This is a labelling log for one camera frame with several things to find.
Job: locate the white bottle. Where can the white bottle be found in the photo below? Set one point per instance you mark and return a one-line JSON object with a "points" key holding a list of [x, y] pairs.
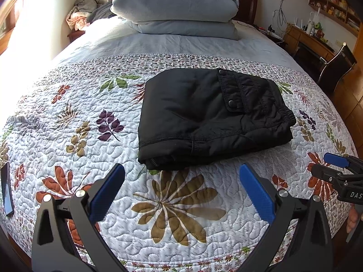
{"points": [[311, 24]]}

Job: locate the dark wooden headboard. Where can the dark wooden headboard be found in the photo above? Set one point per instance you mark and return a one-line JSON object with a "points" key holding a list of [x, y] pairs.
{"points": [[246, 2]]}

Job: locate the person's right hand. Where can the person's right hand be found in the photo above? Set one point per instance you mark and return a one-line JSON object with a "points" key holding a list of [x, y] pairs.
{"points": [[353, 221]]}

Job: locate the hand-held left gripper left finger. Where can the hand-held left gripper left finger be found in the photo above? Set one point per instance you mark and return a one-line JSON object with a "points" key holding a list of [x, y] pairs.
{"points": [[106, 192]]}

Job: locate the wooden wall shelf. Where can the wooden wall shelf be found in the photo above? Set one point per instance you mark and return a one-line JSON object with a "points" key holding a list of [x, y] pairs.
{"points": [[334, 5]]}

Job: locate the black pants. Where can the black pants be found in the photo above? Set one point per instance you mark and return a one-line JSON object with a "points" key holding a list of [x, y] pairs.
{"points": [[198, 113]]}

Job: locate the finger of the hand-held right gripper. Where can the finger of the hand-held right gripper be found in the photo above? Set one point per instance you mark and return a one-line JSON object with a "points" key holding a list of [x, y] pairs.
{"points": [[336, 160], [323, 171]]}

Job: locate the green toy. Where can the green toy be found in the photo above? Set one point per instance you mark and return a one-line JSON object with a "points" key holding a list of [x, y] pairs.
{"points": [[319, 28]]}

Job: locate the wooden desk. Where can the wooden desk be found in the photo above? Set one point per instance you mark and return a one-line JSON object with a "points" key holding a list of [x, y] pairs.
{"points": [[309, 41]]}

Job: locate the grey striped pillow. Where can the grey striped pillow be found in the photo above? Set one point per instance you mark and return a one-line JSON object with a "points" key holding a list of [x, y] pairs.
{"points": [[103, 11]]}

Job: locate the black office chair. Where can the black office chair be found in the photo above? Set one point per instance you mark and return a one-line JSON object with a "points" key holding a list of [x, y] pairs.
{"points": [[337, 65]]}

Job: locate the pile of clothes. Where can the pile of clothes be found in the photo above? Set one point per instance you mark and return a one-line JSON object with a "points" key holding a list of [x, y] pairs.
{"points": [[82, 11]]}

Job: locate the folded light blue duvet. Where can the folded light blue duvet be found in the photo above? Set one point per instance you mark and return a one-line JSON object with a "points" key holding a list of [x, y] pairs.
{"points": [[175, 2]]}

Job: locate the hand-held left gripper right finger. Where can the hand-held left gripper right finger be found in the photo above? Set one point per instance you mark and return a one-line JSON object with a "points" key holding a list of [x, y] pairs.
{"points": [[256, 192]]}

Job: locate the floral quilt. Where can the floral quilt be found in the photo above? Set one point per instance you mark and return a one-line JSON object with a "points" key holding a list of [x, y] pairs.
{"points": [[85, 153]]}

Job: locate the black smartphone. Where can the black smartphone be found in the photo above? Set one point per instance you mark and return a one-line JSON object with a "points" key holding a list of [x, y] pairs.
{"points": [[7, 189]]}

